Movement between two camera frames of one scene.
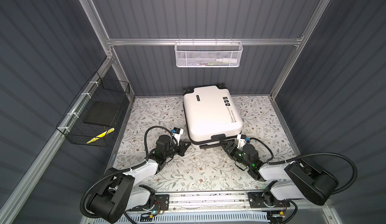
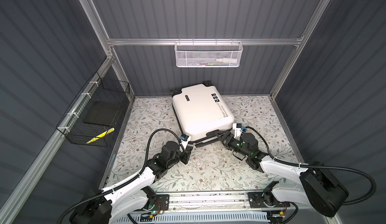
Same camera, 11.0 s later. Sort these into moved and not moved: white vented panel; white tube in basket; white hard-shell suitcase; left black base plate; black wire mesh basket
Moved: white hard-shell suitcase
Not moved: white vented panel; black wire mesh basket; white tube in basket; left black base plate
